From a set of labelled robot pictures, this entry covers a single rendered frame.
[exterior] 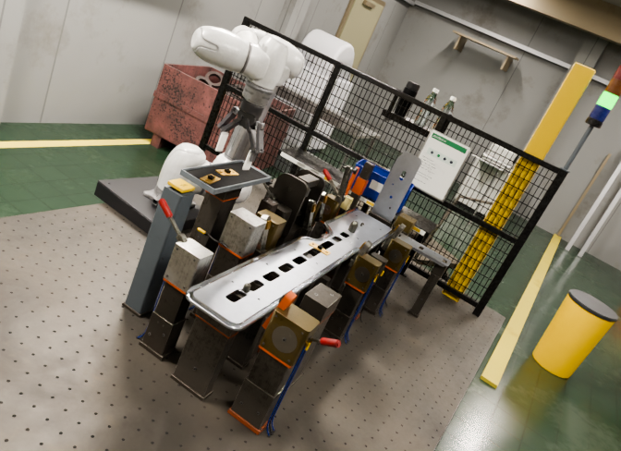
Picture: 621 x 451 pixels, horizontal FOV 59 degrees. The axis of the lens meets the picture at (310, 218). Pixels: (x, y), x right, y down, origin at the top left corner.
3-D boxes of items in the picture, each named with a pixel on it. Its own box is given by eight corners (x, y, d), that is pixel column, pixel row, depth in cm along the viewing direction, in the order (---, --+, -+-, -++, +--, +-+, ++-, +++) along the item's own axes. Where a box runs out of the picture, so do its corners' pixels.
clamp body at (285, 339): (265, 444, 150) (317, 339, 137) (225, 413, 154) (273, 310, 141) (279, 427, 158) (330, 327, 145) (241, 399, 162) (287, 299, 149)
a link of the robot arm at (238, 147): (196, 186, 256) (239, 201, 264) (198, 201, 242) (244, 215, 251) (261, 27, 231) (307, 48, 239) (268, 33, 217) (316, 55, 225)
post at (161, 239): (139, 317, 175) (181, 197, 160) (121, 304, 177) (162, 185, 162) (154, 310, 182) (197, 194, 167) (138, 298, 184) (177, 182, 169)
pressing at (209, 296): (244, 340, 137) (247, 335, 137) (176, 293, 144) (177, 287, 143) (395, 232, 261) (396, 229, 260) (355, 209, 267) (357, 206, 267)
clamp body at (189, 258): (160, 362, 162) (200, 259, 149) (130, 340, 165) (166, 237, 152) (176, 352, 168) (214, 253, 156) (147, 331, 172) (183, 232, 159)
